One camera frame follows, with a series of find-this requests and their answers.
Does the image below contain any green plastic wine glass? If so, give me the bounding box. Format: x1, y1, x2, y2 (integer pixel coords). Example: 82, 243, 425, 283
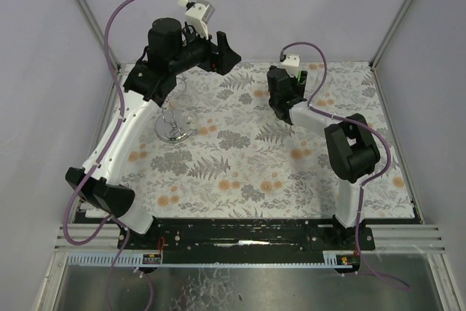
296, 70, 307, 90

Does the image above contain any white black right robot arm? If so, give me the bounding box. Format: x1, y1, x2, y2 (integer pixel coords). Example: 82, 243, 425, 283
266, 66, 380, 229

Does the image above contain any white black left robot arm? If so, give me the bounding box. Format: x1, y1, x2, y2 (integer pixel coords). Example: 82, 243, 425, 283
66, 17, 241, 235

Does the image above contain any chrome wine glass rack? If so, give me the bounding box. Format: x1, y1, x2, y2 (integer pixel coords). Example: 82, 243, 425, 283
154, 85, 192, 143

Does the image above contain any floral patterned table mat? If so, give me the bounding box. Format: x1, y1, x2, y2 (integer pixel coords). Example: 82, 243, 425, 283
85, 61, 418, 221

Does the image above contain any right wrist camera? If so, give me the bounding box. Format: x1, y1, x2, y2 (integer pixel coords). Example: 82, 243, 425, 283
281, 54, 300, 78

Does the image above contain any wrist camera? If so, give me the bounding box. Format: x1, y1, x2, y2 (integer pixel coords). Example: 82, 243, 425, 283
179, 0, 215, 39
281, 54, 300, 78

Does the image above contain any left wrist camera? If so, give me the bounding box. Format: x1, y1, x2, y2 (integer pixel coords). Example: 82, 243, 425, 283
179, 0, 215, 39

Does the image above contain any aluminium frame left post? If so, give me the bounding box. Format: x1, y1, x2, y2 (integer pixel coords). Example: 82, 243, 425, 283
74, 0, 106, 54

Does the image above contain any aluminium frame post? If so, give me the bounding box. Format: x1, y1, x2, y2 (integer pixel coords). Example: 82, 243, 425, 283
369, 0, 415, 70
74, 0, 106, 54

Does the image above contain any white slotted cable duct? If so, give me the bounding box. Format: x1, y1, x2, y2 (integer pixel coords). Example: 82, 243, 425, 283
68, 247, 360, 269

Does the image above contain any aluminium frame right post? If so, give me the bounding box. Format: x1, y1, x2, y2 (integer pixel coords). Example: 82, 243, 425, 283
369, 0, 415, 70

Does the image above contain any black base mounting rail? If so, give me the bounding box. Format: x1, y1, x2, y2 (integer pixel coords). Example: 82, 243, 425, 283
125, 219, 375, 265

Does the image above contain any aluminium front frame rail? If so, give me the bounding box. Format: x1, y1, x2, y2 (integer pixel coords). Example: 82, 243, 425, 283
54, 224, 447, 253

